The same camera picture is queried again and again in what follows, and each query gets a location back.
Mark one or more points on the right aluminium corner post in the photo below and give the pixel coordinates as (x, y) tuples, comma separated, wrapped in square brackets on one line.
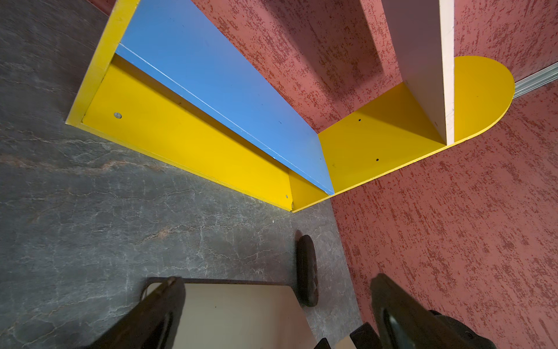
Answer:
[(534, 81)]

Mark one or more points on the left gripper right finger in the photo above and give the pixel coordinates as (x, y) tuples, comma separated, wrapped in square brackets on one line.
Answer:
[(403, 322)]

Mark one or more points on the yellow pink blue shelf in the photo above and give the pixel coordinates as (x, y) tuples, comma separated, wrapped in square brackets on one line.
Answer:
[(165, 82)]

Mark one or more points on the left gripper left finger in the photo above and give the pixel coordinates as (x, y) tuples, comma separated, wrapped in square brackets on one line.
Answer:
[(153, 323)]

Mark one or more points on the black glasses case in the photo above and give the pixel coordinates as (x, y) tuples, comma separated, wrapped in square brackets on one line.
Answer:
[(307, 271)]

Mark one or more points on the silver laptop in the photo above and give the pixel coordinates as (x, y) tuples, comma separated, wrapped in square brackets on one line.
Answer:
[(242, 315)]

